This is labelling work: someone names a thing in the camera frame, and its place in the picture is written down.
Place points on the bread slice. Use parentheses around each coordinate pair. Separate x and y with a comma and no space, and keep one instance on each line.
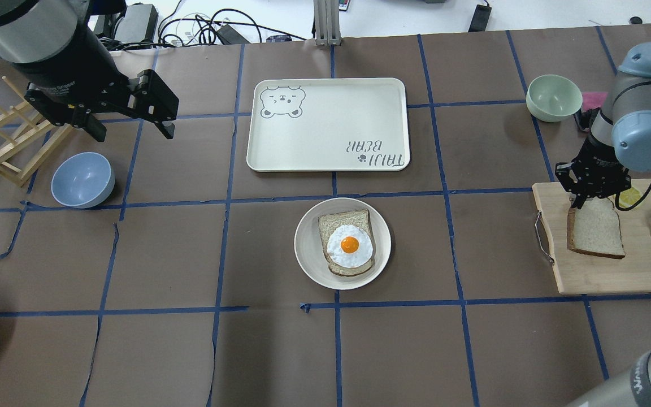
(329,222)
(594,230)

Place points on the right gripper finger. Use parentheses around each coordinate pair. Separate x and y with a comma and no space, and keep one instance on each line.
(577,201)

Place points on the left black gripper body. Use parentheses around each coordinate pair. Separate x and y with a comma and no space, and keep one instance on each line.
(67,72)

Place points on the blue bowl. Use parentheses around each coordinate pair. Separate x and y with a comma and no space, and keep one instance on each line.
(83,181)

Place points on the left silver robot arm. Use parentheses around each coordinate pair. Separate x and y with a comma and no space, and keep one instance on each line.
(45,14)

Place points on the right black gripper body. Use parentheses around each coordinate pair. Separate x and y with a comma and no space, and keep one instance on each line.
(597,160)

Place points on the aluminium frame post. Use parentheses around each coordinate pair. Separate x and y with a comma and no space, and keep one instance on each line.
(327,23)

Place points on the bread slice on plate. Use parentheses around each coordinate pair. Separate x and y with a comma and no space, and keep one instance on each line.
(329,222)

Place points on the pink cloth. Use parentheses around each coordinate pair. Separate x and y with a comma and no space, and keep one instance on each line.
(593,99)

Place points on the lemon slice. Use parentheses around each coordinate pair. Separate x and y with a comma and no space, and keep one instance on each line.
(629,198)

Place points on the wooden cutting board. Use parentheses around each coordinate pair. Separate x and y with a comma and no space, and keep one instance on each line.
(576,273)

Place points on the green bowl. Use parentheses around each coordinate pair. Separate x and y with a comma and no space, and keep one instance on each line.
(553,98)

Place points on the wooden drying rack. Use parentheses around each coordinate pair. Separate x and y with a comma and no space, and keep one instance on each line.
(27,139)

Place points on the cream round plate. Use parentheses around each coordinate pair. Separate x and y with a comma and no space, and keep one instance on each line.
(312,259)

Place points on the cream bear tray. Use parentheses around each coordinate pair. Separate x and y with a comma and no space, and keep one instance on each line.
(329,125)

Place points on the black power adapter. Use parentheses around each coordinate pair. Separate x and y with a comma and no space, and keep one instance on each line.
(137,25)

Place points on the fried egg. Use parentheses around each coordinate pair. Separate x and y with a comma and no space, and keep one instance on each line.
(349,246)

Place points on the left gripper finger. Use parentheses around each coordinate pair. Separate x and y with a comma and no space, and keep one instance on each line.
(94,127)
(147,97)

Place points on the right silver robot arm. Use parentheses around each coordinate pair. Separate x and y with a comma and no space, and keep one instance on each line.
(619,141)

